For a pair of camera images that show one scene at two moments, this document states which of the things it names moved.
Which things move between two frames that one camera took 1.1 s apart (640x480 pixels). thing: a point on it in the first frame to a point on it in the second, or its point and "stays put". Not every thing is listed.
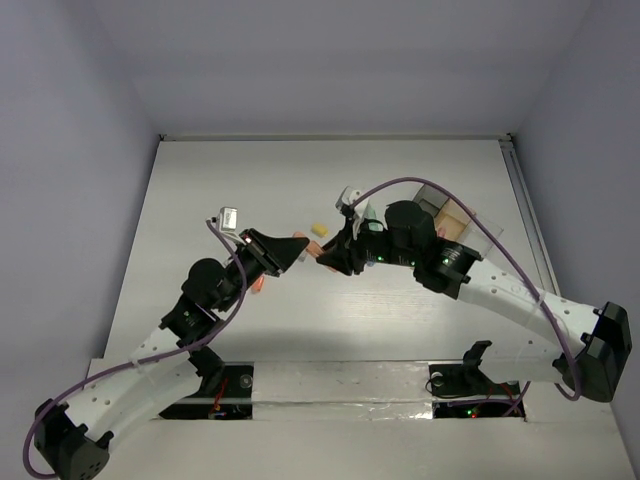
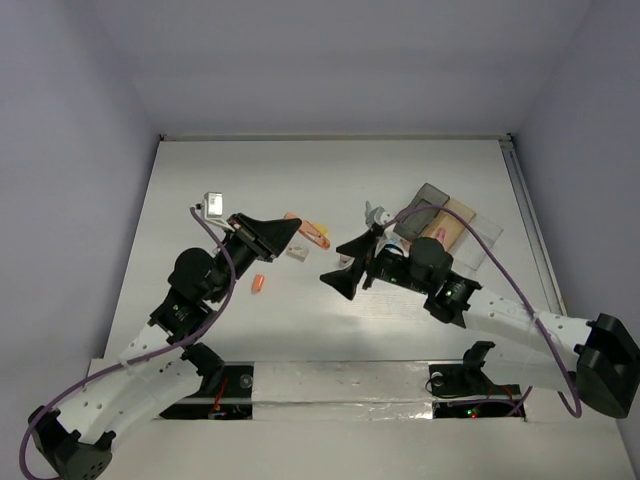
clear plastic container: (476, 239) stays put
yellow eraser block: (320, 230) stays put
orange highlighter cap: (256, 289) stays put
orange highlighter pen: (313, 248) to (308, 230)
